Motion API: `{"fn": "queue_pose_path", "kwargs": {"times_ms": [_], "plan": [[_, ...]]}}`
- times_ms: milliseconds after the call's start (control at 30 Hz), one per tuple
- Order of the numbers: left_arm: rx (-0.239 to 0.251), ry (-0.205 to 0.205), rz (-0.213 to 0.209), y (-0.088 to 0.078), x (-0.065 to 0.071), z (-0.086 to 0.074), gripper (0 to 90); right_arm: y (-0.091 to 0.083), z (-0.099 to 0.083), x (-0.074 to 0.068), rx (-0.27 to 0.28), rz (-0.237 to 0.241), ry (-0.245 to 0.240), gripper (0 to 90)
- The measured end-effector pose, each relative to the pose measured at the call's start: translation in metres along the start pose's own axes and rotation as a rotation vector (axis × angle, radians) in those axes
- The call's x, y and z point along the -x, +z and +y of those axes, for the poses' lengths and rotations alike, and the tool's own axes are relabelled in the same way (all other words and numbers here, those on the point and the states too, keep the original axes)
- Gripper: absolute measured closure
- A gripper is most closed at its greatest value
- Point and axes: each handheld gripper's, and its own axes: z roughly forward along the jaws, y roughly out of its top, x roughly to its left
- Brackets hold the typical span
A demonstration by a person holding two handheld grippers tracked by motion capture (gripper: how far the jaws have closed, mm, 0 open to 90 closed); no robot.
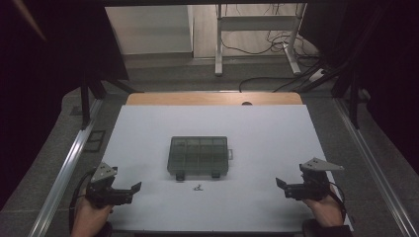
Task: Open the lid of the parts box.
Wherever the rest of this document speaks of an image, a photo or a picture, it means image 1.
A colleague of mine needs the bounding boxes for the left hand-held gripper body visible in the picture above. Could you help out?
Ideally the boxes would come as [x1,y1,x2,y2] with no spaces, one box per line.
[86,162,133,209]

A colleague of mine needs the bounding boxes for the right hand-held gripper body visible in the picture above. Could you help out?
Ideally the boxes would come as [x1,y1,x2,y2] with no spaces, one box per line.
[285,157,345,201]

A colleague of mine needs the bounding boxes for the dark transparent compartment box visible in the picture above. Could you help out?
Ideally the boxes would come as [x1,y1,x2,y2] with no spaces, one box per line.
[166,135,234,182]

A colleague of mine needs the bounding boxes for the person's right hand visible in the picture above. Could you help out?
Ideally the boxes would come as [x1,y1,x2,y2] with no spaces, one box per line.
[302,186,345,229]

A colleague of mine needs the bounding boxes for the person's left hand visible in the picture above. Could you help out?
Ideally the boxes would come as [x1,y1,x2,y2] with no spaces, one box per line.
[69,193,116,237]

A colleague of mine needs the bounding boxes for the dark floor plate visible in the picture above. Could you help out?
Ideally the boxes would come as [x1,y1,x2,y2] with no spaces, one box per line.
[82,129,107,153]

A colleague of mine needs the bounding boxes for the black metal stand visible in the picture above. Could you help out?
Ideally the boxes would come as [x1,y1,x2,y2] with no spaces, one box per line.
[297,0,396,130]
[79,70,143,130]

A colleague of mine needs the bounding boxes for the white power strip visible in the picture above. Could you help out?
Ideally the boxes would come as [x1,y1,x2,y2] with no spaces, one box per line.
[308,67,326,83]

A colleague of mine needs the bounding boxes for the dark curtain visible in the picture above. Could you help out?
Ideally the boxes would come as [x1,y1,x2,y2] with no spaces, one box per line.
[299,0,419,172]
[0,0,130,211]

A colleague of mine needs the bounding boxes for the white cabinet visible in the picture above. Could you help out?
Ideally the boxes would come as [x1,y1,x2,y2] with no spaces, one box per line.
[105,4,195,55]

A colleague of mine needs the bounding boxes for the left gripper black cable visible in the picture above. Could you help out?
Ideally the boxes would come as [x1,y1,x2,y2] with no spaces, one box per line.
[68,169,97,231]

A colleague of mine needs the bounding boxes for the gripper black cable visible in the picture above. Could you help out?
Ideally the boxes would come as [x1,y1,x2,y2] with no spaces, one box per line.
[68,169,97,231]
[325,181,348,221]

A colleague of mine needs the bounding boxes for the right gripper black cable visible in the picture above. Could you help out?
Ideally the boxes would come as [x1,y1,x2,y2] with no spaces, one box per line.
[325,181,348,221]

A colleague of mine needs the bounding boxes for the aluminium rail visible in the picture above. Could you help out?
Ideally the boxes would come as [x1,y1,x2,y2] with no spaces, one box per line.
[28,98,104,237]
[333,98,419,237]

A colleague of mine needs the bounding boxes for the black floor cable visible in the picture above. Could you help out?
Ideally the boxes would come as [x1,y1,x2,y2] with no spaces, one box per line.
[238,76,309,94]

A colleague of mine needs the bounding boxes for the tangle of black cables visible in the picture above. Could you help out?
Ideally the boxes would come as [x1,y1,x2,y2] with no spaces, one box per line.
[220,30,319,67]

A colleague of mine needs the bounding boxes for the white desk frame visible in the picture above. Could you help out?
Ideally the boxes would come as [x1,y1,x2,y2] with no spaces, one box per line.
[214,3,307,77]

